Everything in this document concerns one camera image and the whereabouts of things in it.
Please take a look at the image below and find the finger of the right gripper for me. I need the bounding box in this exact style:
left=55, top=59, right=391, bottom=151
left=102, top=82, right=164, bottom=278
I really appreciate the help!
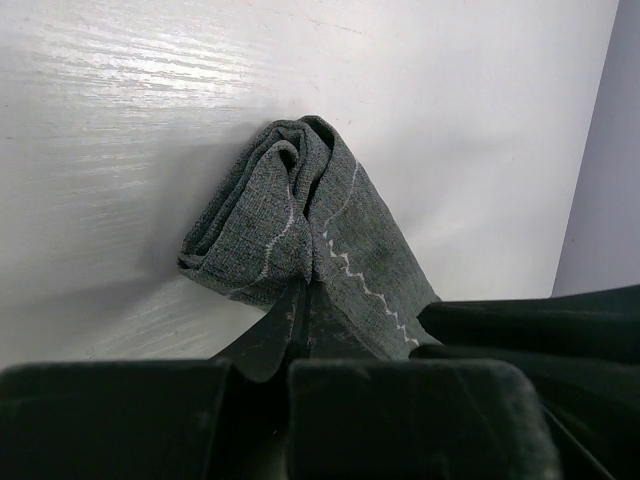
left=410, top=286, right=639, bottom=479

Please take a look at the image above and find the grey cloth napkin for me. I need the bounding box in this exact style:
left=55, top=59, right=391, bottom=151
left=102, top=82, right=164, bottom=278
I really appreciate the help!
left=177, top=116, right=437, bottom=360

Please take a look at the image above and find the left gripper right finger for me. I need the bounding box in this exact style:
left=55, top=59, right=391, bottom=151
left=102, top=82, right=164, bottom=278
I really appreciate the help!
left=287, top=284, right=560, bottom=479

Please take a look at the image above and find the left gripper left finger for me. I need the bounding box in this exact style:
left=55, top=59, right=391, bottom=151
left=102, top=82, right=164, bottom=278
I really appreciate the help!
left=1, top=282, right=305, bottom=479

